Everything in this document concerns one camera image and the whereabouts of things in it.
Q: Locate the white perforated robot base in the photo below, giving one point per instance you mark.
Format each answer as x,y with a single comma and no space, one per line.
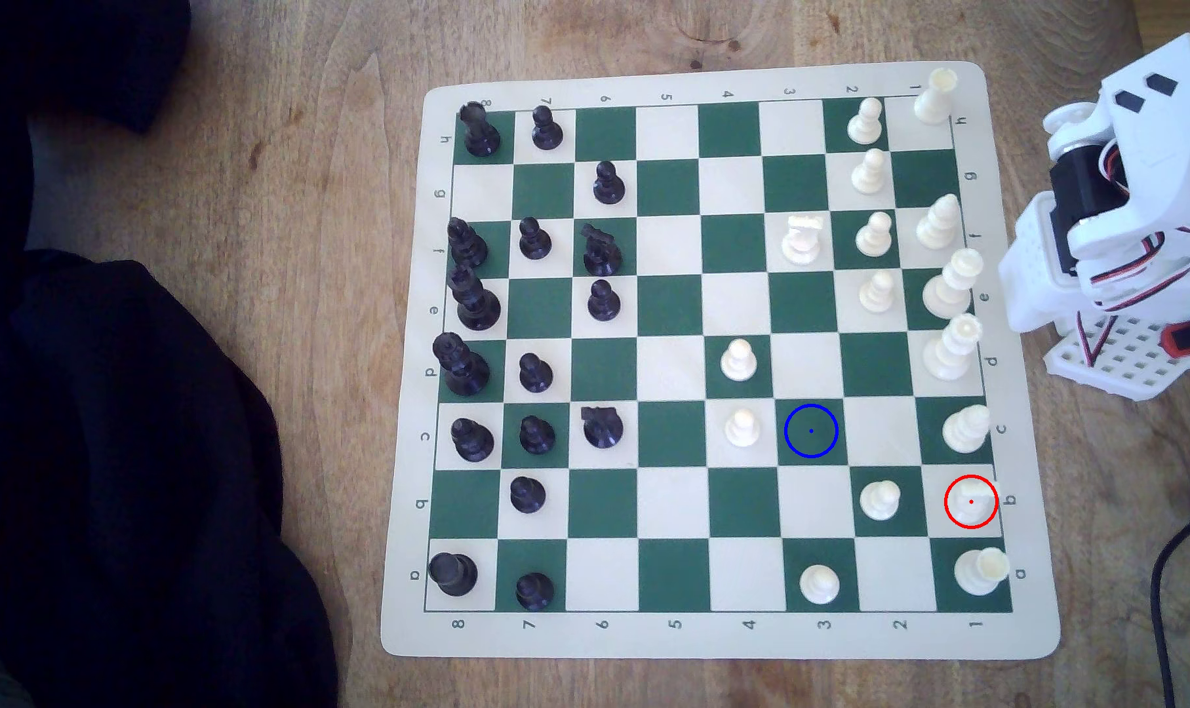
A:
1126,359

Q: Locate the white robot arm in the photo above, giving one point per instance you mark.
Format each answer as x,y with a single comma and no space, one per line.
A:
1155,147

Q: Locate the white king chess piece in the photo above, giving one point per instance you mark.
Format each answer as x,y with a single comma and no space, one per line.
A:
949,290

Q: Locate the white bishop chess piece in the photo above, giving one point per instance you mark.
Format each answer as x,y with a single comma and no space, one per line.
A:
938,228
965,431

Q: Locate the white queen chess piece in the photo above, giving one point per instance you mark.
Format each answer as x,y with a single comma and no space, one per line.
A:
949,354

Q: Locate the white pawn chess piece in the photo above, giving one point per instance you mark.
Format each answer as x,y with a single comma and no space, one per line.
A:
742,430
739,362
874,238
819,585
864,126
878,293
869,175
880,501

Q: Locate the white rook chess piece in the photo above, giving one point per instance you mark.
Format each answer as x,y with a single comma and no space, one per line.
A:
935,98
978,572

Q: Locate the green white chess mat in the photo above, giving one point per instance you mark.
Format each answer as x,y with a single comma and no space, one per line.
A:
668,305

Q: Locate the black pawn chess piece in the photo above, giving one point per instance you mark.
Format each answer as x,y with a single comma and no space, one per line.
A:
527,496
604,303
535,243
535,592
608,187
547,133
536,376
538,437

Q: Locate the black knight chess piece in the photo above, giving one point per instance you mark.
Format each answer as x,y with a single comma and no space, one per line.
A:
604,430
602,258

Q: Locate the black king chess piece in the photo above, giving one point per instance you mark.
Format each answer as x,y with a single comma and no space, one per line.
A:
477,307

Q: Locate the black bishop chess piece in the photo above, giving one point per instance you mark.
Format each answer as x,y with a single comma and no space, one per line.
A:
473,442
469,248

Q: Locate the black rook chess piece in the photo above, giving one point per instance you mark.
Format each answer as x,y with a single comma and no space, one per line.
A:
480,138
453,574

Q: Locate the black queen chess piece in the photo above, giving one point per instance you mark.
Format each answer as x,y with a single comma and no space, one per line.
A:
465,370

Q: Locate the black cloth garment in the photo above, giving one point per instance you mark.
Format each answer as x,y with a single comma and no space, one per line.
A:
113,442

